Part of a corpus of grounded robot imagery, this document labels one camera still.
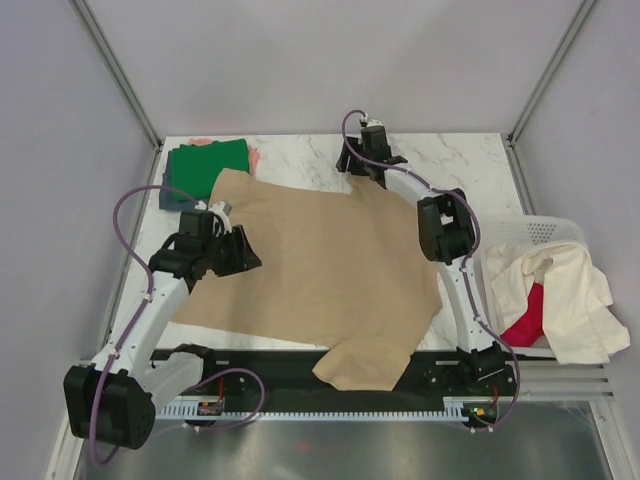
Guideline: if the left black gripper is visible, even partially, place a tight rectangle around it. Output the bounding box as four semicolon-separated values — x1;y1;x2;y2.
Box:
201;225;262;277

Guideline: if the tan t shirt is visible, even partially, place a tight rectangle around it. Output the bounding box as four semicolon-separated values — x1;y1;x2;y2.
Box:
174;170;442;391

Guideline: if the red t shirt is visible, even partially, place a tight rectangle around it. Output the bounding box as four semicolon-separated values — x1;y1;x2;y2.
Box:
501;282;544;347

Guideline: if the cream t shirt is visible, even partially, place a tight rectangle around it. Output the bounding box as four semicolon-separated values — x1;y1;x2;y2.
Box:
486;241;631;364

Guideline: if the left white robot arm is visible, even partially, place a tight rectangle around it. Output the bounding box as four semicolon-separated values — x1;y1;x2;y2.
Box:
63;210;262;450

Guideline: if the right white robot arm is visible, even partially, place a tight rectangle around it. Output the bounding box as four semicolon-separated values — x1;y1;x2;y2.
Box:
336;111;505;394

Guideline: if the folded pink t shirt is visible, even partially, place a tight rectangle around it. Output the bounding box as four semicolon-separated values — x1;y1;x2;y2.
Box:
187;138;261;176

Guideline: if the folded blue t shirt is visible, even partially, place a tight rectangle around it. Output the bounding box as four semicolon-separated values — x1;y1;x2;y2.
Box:
159;145;200;211

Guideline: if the folded green t shirt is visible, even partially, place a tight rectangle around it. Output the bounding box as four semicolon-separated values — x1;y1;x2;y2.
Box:
169;139;250;199

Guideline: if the white plastic basket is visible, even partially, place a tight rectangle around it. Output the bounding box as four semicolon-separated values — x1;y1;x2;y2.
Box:
480;215;586;334

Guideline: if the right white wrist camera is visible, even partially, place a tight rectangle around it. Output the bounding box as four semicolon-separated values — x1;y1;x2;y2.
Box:
359;115;384;129

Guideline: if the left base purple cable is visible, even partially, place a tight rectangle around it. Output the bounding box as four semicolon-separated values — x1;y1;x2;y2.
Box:
182;368;269;434

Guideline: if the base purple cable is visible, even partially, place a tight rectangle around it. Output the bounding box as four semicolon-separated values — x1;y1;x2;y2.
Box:
182;368;269;434
457;349;526;435

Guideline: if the white cable duct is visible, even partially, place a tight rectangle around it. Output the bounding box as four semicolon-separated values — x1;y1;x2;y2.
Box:
156;398;469;422

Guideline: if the right aluminium frame post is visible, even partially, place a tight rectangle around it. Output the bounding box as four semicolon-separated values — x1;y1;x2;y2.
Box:
502;0;599;150

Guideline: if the aluminium frame post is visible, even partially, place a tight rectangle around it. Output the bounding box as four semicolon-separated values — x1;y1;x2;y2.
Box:
502;0;599;150
69;0;163;152

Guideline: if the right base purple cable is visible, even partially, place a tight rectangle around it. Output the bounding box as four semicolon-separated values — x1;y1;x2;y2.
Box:
457;349;526;435

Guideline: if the left aluminium frame post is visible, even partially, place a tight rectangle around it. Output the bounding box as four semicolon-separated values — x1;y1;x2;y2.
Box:
69;0;163;152

